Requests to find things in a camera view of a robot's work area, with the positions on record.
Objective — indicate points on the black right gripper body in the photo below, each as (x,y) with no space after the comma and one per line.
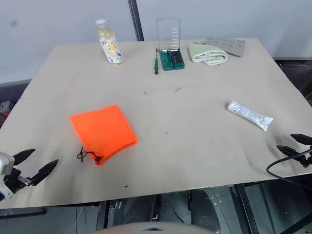
(308,157)

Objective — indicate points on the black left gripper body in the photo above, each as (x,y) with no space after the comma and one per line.
(13,179)

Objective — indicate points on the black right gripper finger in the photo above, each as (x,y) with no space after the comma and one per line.
(288,151)
(301,139)

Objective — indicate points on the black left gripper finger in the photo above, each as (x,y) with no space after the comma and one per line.
(45,171)
(23,156)

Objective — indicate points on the white printed tube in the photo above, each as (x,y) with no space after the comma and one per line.
(248,115)

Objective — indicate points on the grey rounded robot body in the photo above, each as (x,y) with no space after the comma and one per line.
(151,228)

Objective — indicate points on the grey checked cloth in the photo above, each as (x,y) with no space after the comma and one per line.
(225,45)

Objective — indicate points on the folded light green towel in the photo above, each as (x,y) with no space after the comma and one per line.
(207,54)

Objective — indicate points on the clear bottle with floral label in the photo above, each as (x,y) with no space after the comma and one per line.
(110,45)

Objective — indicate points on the green screwdriver bit set case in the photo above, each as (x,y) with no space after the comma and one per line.
(171,52)

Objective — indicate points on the black vertical pole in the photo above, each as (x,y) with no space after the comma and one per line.
(135,19)

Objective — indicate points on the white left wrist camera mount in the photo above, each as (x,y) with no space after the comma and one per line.
(5,170)

